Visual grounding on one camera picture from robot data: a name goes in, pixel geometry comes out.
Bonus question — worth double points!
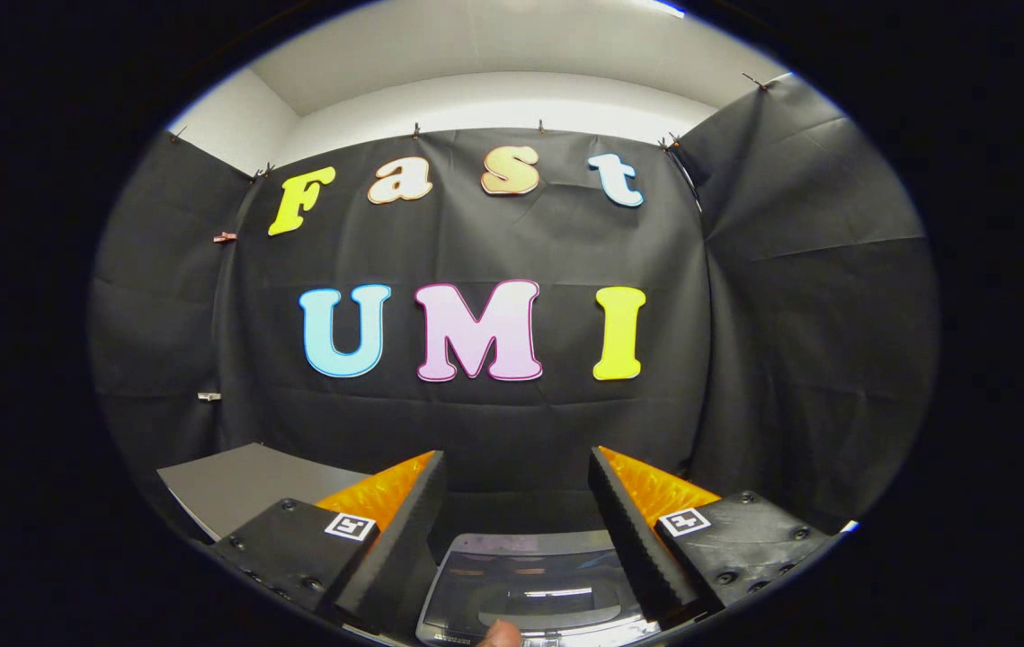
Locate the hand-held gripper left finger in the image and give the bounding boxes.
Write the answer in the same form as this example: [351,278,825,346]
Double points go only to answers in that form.
[206,449,450,634]

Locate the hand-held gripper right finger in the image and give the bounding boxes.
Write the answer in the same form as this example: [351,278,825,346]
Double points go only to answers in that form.
[588,445,836,630]

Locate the dark glass washing machine lid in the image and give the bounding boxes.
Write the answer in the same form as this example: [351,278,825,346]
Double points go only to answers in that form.
[415,530,661,643]

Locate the grey washing machine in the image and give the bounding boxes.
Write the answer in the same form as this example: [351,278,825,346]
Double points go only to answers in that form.
[413,528,665,647]

